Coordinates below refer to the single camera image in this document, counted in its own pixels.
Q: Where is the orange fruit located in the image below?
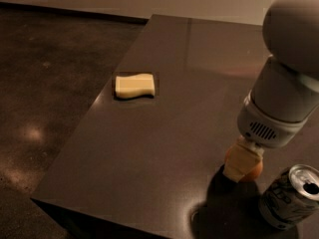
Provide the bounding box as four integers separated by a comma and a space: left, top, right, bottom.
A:
223, 148, 263, 182

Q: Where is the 7up soda can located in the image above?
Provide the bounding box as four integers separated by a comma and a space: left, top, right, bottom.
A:
258, 164, 319, 230

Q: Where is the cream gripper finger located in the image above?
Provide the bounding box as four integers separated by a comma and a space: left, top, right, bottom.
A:
223, 136, 264, 183

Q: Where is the yellow sponge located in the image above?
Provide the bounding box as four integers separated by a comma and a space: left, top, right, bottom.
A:
115, 74, 156, 99

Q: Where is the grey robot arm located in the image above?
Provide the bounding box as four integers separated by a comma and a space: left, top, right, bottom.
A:
223, 0, 319, 182

